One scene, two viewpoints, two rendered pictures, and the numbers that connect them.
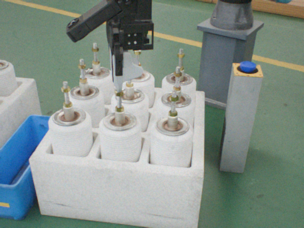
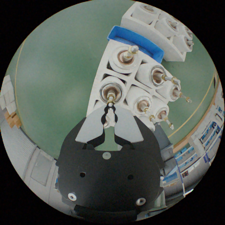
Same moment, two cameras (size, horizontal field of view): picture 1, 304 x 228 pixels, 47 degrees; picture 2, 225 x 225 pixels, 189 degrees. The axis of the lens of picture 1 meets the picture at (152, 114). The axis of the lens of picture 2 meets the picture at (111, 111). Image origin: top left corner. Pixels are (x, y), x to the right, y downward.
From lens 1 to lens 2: 0.69 m
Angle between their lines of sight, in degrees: 57
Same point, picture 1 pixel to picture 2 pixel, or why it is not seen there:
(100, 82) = (167, 91)
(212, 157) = not seen: hidden behind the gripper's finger
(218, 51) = (161, 142)
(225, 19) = (165, 154)
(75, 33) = not seen: outside the picture
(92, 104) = (144, 77)
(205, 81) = (159, 130)
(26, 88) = (178, 53)
